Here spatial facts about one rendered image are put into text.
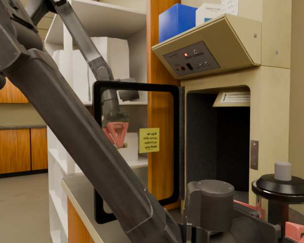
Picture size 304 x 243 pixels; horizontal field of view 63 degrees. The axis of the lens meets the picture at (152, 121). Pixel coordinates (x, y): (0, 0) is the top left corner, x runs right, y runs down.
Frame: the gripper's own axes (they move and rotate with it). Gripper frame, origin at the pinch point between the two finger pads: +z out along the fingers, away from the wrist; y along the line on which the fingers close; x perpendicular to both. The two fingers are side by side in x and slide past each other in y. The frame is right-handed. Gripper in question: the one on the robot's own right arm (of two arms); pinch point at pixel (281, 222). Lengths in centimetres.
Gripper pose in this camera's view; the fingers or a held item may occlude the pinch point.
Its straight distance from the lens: 55.7
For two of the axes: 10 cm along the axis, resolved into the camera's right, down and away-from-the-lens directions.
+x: 0.1, 10.0, 0.5
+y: -4.8, -0.3, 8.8
